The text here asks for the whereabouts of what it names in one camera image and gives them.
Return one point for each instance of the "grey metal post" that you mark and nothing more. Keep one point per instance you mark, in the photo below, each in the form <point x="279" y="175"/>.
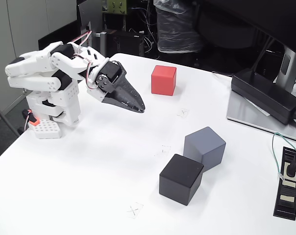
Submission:
<point x="103" y="44"/>

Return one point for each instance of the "black flat panel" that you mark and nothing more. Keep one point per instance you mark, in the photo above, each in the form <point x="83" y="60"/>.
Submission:
<point x="64" y="31"/>

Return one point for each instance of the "grey cube block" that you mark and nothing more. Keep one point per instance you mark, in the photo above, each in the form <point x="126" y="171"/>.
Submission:
<point x="206" y="147"/>

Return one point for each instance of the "green circuit board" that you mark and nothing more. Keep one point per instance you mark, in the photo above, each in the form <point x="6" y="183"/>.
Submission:
<point x="116" y="6"/>

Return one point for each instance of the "white paper sheet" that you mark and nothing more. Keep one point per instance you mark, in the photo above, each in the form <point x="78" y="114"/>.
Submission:
<point x="258" y="107"/>

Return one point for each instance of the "black cube block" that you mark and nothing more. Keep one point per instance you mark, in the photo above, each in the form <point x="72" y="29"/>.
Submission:
<point x="180" y="181"/>

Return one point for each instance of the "plastic wrapped black bin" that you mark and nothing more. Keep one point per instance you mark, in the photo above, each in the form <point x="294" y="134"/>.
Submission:
<point x="180" y="29"/>

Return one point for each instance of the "silver monitor stand neck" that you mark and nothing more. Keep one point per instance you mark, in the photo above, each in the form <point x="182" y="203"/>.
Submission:
<point x="288" y="63"/>

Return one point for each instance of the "black power adapter brick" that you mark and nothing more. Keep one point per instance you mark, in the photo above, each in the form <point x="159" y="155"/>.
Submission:
<point x="263" y="95"/>

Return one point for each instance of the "red cube block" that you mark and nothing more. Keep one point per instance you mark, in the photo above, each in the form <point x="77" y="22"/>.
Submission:
<point x="162" y="82"/>

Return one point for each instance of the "black power plug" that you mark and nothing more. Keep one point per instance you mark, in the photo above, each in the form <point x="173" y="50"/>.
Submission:
<point x="291" y="169"/>

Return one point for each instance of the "black power strip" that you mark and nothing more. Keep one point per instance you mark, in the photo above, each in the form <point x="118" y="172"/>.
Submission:
<point x="287" y="195"/>

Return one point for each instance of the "white perforated clamp block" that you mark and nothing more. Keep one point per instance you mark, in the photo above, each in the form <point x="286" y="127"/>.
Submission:
<point x="47" y="129"/>

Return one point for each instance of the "clear tape X mark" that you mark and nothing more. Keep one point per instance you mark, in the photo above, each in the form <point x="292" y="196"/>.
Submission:
<point x="163" y="151"/>
<point x="183" y="112"/>
<point x="133" y="210"/>

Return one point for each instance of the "silver monitor base plate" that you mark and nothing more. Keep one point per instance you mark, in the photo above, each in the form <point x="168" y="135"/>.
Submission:
<point x="241" y="110"/>

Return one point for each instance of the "black monitor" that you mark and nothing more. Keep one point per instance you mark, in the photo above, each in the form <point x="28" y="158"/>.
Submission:
<point x="260" y="14"/>

